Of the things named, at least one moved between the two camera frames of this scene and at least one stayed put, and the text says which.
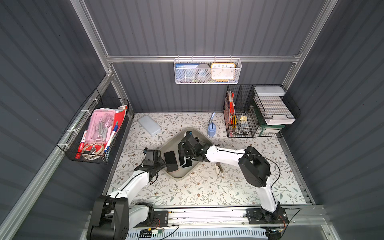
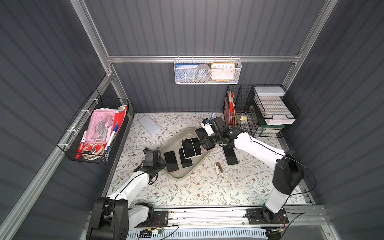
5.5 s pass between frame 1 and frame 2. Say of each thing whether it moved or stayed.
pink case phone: stayed
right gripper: moved
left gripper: stayed
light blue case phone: stayed
